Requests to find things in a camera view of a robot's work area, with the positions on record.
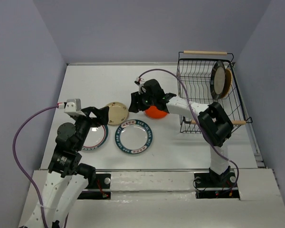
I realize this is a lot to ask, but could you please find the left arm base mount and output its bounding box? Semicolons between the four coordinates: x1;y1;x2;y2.
77;172;111;200

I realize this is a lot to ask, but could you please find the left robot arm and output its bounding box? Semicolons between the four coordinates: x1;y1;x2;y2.
15;102;109;228

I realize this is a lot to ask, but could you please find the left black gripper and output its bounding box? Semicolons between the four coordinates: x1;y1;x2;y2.
73;105;110;150

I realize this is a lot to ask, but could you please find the orange plate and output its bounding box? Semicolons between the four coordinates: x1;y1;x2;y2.
144;105;168;119

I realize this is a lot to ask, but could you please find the small cream floral plate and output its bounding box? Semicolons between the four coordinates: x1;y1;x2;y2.
107;102;129;125

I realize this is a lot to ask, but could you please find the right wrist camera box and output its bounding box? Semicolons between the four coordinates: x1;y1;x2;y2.
134;77;146;94

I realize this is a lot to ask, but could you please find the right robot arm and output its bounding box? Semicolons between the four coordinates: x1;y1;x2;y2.
129;79;234;186

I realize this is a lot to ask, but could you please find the woven bamboo round plate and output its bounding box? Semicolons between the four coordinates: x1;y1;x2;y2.
220;69;233;99

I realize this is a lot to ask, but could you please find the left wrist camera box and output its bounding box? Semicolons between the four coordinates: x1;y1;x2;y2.
64;98;81;115

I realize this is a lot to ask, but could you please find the white plate teal red rim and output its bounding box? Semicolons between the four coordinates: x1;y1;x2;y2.
82;125;109;152

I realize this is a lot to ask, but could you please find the black wire dish rack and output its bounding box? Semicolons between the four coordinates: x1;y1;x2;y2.
177;51;253;131

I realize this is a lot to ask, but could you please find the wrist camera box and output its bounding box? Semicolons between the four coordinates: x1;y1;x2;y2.
134;77;146;94
64;98;81;115

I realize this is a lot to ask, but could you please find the black rimmed beige plate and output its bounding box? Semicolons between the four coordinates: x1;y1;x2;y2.
210;60;226;100

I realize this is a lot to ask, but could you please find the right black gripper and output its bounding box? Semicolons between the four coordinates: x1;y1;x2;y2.
128;89;156;113

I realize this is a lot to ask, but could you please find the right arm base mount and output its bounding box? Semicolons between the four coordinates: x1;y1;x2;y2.
192;172;240;200

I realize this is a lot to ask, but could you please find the teal rim Hao Wei plate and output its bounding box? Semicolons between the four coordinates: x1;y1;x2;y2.
114;119;153;155

